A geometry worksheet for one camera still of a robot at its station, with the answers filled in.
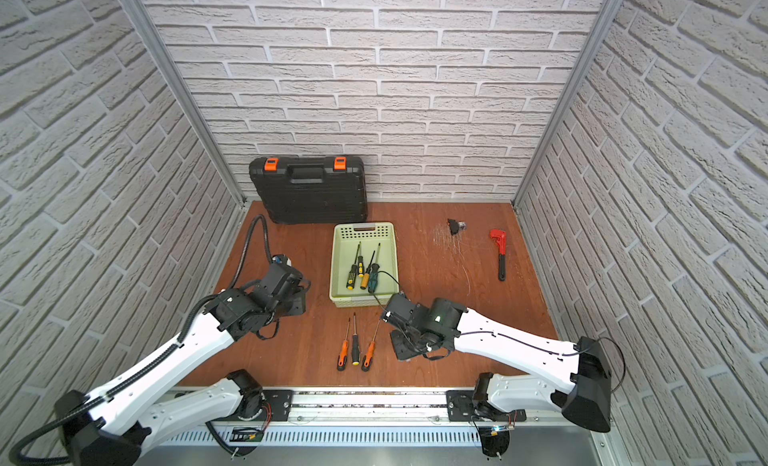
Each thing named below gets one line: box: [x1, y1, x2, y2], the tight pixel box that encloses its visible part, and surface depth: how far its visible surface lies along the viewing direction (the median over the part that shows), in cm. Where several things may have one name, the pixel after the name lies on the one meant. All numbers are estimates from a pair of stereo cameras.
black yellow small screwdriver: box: [357, 241, 364, 278], surface depth 99 cm
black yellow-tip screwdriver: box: [352, 312, 360, 366], surface depth 83 cm
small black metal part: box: [447, 218, 467, 235], surface depth 113 cm
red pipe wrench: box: [490, 229, 507, 282], surface depth 108 cm
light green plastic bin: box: [329, 222, 400, 309], surface depth 105 cm
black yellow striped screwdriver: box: [346, 243, 361, 291], surface depth 97 cm
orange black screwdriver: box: [337, 317, 351, 371], surface depth 82 cm
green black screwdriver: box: [368, 243, 381, 294], surface depth 97 cm
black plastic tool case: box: [249, 156, 368, 224], surface depth 97 cm
